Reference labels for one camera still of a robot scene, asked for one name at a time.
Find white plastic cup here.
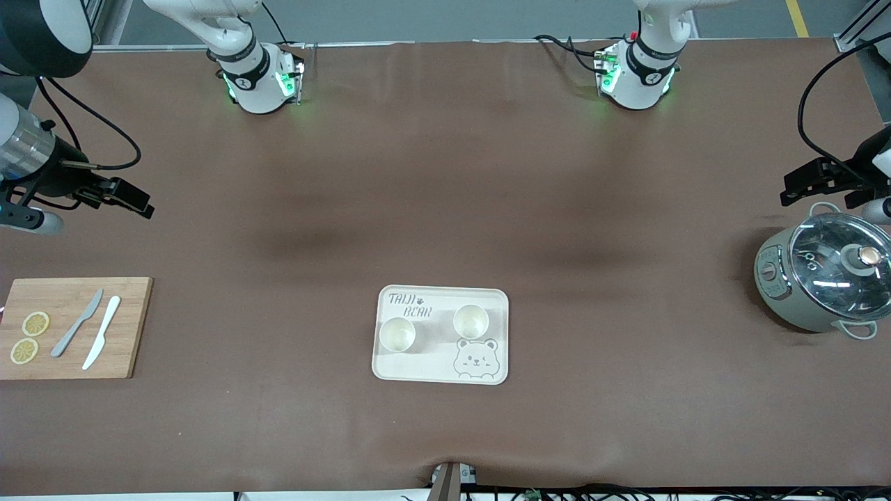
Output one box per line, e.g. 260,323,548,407
379,317,417,353

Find white paper cup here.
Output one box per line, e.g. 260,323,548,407
452,304,489,340

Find glass pot lid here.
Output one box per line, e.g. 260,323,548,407
789,212,891,322

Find grey-green electric pot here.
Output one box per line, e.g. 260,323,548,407
754,202,891,340

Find grey plastic knife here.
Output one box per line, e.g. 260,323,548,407
51,289,104,358

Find bamboo cutting board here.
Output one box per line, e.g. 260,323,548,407
0,277,154,381

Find white plastic knife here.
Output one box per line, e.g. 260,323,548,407
82,296,122,371

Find brown table cover mat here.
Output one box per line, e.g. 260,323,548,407
0,38,891,496

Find cream bear print tray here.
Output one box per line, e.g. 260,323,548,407
371,285,510,385

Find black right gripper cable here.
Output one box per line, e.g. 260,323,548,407
35,75,143,172

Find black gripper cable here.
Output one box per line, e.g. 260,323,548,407
35,75,143,172
797,38,891,183

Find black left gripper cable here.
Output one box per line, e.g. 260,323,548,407
797,38,891,183

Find aluminium frame profile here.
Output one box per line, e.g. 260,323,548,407
834,0,891,54
82,0,127,48

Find black right arm base cable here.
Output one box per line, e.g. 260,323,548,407
261,0,307,51

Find black left arm base cables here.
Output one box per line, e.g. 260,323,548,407
535,33,608,74

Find brown camera mount post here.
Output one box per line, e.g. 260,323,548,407
429,461,480,501

